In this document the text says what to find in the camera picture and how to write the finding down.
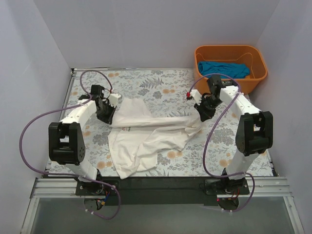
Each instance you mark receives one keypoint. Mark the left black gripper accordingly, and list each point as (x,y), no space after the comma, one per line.
(107,113)

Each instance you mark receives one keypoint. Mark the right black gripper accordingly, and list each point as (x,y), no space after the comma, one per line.
(204,110)

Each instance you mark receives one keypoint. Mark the white t shirt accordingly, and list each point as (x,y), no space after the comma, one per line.
(137,137)

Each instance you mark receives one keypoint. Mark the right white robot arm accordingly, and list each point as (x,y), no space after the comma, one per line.
(254,133)

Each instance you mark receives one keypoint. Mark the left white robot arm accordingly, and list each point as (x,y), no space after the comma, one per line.
(66,142)

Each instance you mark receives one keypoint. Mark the floral table mat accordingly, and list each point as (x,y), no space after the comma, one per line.
(163,91)

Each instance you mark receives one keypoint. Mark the blue t shirt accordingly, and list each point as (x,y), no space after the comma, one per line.
(236,71)

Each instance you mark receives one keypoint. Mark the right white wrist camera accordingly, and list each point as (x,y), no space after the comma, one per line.
(195,95)

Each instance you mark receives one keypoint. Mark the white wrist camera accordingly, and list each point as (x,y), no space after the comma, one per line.
(195,95)
(113,99)

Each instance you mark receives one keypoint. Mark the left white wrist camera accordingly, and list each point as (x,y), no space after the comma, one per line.
(113,99)

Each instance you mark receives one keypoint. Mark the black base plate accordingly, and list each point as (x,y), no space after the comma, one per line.
(162,190)

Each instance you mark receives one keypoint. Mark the aluminium frame rail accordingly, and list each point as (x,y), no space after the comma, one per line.
(265,186)

